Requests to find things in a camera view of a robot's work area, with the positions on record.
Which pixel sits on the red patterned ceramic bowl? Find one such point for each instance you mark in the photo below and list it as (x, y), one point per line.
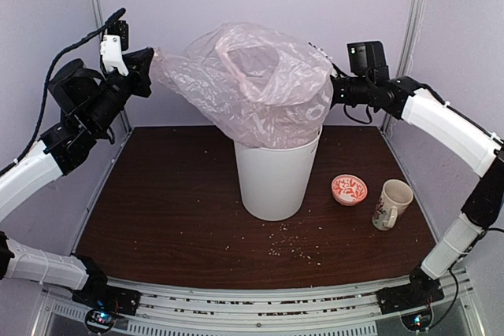
(349, 190)

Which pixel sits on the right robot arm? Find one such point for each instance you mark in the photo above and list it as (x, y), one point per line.
(417, 104)

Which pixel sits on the cream patterned ceramic mug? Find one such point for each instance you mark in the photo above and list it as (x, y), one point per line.
(395, 197)

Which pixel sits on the white plastic trash bin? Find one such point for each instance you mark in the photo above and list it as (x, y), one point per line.
(272, 182)

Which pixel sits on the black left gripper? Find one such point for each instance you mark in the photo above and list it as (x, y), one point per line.
(139, 68)

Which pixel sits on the front aluminium rail base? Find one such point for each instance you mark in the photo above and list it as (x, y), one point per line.
(351, 309)

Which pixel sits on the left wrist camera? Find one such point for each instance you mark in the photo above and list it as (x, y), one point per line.
(115, 41)

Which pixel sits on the right aluminium frame post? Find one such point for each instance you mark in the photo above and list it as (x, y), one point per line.
(412, 32)

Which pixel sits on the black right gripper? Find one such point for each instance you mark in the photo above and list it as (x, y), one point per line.
(332, 103)

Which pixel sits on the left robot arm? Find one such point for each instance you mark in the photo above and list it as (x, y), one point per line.
(90, 101)

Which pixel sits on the translucent pink plastic bag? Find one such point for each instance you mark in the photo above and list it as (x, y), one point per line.
(260, 87)

